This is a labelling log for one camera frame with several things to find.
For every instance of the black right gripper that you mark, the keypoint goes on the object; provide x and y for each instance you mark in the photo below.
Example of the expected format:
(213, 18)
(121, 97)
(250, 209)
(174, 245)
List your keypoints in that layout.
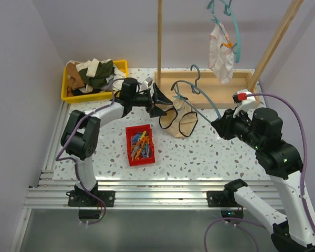
(224, 124)

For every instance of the wooden hanger rack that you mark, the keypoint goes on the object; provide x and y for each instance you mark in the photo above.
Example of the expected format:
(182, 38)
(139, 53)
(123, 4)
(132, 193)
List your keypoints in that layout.
(244, 80)

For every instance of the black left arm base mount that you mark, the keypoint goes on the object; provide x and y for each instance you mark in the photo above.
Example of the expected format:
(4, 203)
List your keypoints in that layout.
(95, 198)

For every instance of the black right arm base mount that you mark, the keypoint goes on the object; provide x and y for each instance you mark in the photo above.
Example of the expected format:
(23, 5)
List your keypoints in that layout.
(225, 198)

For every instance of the beige underwear black trim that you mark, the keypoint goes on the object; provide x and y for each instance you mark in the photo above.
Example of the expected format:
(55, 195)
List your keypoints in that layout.
(180, 119)

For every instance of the yellow plastic laundry tray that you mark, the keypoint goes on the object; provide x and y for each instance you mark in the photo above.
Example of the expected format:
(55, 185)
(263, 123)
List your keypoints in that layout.
(122, 64)

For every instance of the pile of coloured clothespins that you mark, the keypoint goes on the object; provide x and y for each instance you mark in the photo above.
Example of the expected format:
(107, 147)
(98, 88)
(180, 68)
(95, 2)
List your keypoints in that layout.
(140, 146)

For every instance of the aluminium rail frame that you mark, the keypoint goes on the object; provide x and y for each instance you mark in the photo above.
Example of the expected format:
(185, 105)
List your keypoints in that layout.
(184, 169)

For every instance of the teal clothes hanger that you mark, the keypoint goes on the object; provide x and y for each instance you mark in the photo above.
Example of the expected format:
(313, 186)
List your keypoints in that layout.
(231, 30)

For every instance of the blue clothespin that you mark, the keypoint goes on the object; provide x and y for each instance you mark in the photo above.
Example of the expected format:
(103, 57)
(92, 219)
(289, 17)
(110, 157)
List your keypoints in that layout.
(179, 96)

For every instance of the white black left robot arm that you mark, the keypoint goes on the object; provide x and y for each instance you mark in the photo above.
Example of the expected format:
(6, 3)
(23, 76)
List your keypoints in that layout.
(80, 137)

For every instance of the red plastic bin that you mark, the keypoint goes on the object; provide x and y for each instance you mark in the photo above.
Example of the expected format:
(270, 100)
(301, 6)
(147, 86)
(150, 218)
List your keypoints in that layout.
(129, 132)

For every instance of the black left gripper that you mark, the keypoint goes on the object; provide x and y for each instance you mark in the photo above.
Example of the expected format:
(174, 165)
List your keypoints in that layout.
(158, 97)

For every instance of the white pink-trimmed underwear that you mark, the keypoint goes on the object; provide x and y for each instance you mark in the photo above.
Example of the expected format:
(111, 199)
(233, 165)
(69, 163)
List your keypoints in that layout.
(221, 58)

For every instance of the orange clothespin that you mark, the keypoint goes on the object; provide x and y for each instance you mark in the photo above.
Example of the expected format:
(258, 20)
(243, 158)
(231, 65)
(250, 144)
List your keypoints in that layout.
(228, 44)

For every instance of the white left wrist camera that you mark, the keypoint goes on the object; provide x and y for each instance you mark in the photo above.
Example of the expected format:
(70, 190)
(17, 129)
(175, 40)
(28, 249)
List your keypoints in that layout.
(146, 83)

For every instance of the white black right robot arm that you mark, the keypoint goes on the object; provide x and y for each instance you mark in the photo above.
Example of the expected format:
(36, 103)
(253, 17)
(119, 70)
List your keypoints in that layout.
(290, 231)

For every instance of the pile of mixed clothes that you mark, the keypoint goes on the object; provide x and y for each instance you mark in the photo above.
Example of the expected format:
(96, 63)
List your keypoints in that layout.
(92, 76)

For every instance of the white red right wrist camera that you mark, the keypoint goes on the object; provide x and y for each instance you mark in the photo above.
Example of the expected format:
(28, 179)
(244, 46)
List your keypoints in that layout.
(243, 102)

